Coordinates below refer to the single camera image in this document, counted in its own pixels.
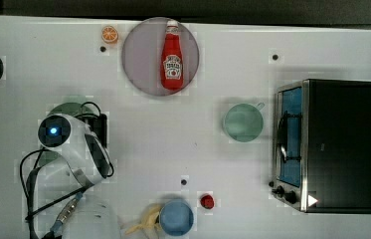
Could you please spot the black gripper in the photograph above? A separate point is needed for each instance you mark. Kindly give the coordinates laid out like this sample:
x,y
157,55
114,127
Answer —
x,y
99,127

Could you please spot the green plastic strainer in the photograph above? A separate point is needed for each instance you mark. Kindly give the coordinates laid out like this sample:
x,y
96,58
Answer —
x,y
74,106

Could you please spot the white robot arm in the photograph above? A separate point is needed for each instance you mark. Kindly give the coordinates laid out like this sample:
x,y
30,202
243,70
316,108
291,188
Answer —
x,y
63,196

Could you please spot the grey round plate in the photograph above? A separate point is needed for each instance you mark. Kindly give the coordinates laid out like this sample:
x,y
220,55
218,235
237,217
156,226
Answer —
x,y
142,51

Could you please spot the toy orange slice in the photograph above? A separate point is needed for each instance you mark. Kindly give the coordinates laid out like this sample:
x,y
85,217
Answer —
x,y
109,35

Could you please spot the plush red ketchup bottle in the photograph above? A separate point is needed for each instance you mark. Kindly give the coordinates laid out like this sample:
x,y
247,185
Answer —
x,y
171,66

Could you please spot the toy yellow banana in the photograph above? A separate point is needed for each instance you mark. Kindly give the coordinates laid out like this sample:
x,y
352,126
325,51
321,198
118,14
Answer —
x,y
149,223

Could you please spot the blue plastic bowl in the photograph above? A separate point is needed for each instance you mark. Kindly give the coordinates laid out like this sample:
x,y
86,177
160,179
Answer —
x,y
176,217

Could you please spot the toy red strawberry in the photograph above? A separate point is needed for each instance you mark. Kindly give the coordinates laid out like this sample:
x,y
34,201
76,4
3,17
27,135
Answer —
x,y
207,201

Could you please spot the green plastic cup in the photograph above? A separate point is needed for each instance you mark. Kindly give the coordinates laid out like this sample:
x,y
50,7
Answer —
x,y
244,122

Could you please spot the silver toaster oven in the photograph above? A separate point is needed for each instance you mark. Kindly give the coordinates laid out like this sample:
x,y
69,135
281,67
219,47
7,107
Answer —
x,y
322,146

